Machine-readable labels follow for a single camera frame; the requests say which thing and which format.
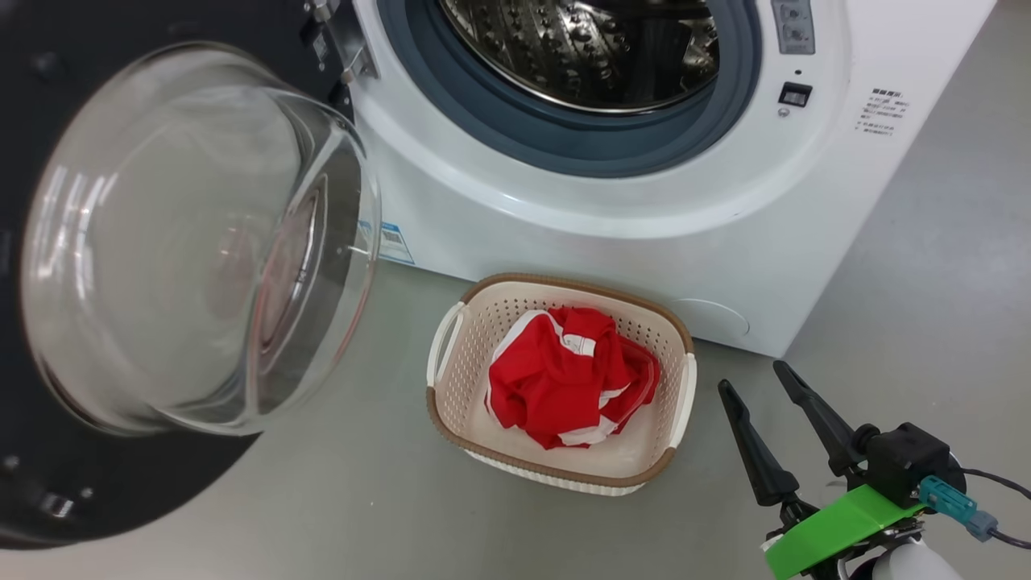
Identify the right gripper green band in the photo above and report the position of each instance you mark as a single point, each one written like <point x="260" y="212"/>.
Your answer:
<point x="838" y="524"/>

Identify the red and white garment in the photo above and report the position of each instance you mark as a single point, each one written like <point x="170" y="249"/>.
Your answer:
<point x="556" y="379"/>

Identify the black round washer door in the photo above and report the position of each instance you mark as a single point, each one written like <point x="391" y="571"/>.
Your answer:
<point x="161" y="242"/>

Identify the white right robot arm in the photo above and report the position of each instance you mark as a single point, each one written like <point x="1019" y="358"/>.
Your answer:
<point x="910" y="564"/>

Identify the white washing machine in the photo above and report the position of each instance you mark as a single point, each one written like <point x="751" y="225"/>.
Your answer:
<point x="564" y="234"/>

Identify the cream perforated laundry basket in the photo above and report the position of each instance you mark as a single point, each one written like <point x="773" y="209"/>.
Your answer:
<point x="467" y="338"/>

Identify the grey rubber door gasket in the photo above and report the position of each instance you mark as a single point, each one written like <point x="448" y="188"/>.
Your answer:
<point x="515" y="137"/>

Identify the steel washer drum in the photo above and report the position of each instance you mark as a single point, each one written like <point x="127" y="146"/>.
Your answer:
<point x="580" y="48"/>

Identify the metal door hinge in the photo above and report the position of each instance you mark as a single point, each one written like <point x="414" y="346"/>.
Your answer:
<point x="354" y="60"/>

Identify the round filter cover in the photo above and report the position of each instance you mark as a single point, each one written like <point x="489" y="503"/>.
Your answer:
<point x="713" y="318"/>

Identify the grey warning sticker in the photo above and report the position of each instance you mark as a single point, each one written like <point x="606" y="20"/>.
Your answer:
<point x="793" y="24"/>

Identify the blue energy label sticker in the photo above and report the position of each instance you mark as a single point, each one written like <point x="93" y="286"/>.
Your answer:
<point x="396" y="243"/>

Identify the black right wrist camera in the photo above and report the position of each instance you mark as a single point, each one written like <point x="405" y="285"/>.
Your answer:
<point x="910" y="459"/>

